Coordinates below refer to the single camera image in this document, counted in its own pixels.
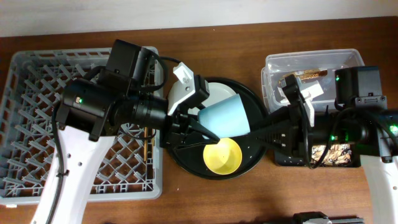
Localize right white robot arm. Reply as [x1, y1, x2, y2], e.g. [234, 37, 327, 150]
[238, 106, 397, 223]

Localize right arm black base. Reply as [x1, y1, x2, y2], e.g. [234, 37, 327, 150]
[292, 212, 364, 224]

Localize white napkin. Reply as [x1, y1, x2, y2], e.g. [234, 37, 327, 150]
[275, 86, 289, 105]

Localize grey plastic dishwasher rack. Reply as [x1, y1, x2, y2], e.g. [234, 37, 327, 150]
[1, 48, 162, 206]

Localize food scraps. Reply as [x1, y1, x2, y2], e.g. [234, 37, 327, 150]
[312, 144, 352, 167]

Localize yellow bowl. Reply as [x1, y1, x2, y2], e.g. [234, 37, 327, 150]
[203, 138, 243, 175]

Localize clear plastic bin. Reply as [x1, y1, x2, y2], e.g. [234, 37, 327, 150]
[261, 49, 364, 113]

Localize round black tray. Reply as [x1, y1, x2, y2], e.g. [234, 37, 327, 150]
[167, 77, 267, 180]

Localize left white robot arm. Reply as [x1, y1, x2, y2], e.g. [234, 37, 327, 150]
[32, 76, 219, 223]

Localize black rectangular tray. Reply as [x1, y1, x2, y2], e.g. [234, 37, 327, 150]
[272, 111, 362, 168]

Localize gold foil wrapper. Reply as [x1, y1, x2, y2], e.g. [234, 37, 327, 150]
[278, 69, 328, 87]

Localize light blue cup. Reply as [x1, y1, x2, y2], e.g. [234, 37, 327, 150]
[198, 94, 251, 138]

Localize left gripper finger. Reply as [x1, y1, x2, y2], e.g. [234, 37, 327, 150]
[174, 139, 218, 155]
[186, 118, 220, 143]

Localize grey round plate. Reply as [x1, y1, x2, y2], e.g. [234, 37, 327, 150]
[167, 82, 238, 116]

